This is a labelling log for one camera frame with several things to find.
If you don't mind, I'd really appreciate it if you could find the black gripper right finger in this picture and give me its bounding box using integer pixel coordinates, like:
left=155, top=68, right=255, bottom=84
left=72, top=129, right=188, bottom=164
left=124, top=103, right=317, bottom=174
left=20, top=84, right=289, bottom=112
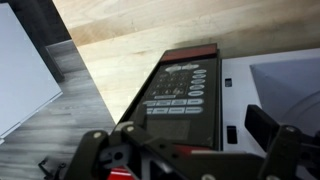
left=244, top=104, right=320, bottom=180

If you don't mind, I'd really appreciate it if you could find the white cabinet with wooden top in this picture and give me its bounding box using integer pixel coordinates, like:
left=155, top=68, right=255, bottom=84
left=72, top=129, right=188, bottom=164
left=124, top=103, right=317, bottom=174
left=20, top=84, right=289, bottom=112
left=0, top=2, right=64, bottom=145

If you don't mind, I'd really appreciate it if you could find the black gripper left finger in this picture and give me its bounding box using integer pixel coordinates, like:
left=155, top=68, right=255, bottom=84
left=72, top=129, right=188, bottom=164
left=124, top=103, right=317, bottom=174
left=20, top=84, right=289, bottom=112
left=64, top=105, right=193, bottom=180

